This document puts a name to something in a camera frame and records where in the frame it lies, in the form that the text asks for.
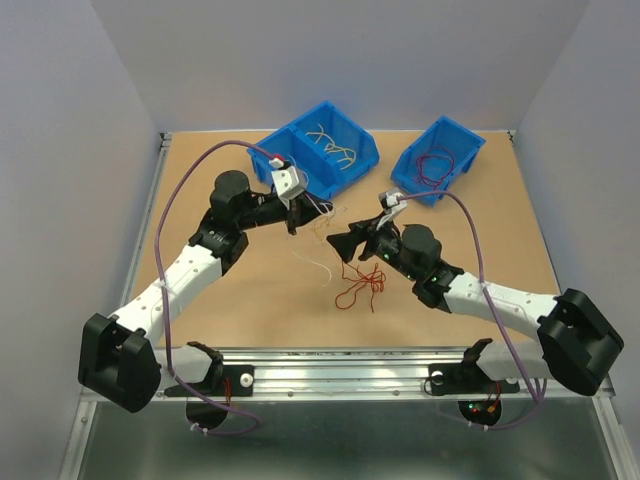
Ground large divided blue bin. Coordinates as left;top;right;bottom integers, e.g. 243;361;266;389
258;101;380;200

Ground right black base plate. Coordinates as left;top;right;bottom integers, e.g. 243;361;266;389
422;363;520;396

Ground aluminium mounting rail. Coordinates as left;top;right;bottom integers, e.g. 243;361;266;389
82;347;615;402

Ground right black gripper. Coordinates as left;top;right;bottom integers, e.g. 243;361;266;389
326;211;419;282

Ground white wires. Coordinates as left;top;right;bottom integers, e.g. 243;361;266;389
284;154;351;289

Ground left aluminium side rail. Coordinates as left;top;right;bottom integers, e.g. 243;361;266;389
58;132;173;479

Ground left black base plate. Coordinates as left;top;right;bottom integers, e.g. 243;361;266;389
187;363;255;399

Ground right aluminium side rail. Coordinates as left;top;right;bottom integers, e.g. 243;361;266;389
514;127;639;479

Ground aluminium side rail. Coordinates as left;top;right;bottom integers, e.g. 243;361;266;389
58;132;173;479
514;127;639;479

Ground small blue bin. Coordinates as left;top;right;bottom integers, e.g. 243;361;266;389
390;116;486;207

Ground red wires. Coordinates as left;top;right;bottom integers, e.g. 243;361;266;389
333;144;457;315

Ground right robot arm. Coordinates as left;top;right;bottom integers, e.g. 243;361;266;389
327;219;624;396

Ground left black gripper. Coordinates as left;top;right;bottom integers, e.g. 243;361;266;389
236;189;332;235

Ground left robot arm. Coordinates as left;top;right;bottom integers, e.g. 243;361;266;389
78;164;320;413

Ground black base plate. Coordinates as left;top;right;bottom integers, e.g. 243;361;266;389
422;363;520;396
187;363;255;399

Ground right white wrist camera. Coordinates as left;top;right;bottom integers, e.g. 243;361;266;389
376;187;408;230

